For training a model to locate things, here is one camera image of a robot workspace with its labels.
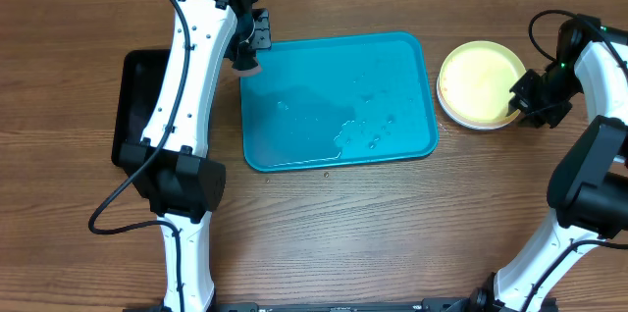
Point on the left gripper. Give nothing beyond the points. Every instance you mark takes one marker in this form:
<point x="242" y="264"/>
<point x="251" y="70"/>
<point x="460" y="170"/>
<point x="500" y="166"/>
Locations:
<point x="263" y="40"/>

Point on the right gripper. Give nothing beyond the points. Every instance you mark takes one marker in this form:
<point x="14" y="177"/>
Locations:
<point x="534" y="116"/>

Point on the green and pink sponge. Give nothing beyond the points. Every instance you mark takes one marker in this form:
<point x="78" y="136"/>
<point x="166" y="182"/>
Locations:
<point x="246" y="68"/>

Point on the yellow-green plate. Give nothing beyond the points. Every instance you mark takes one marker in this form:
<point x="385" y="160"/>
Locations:
<point x="477" y="76"/>

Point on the white plate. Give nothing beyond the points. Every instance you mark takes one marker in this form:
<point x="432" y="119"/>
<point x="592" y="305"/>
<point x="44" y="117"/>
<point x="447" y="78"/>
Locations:
<point x="468" y="123"/>

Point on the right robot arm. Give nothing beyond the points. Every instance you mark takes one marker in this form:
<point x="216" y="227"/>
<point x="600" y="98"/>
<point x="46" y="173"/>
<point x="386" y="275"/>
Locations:
<point x="587" y="202"/>

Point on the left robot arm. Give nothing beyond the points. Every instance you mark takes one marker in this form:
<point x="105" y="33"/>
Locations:
<point x="161" y="135"/>

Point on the teal plastic tray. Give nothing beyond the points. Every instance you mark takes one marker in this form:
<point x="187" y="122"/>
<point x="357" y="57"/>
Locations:
<point x="338" y="101"/>

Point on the black rectangular tray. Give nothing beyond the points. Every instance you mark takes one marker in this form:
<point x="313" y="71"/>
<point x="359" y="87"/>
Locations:
<point x="142" y="78"/>

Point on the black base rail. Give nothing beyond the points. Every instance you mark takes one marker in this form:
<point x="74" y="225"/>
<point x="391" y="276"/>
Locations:
<point x="426" y="305"/>

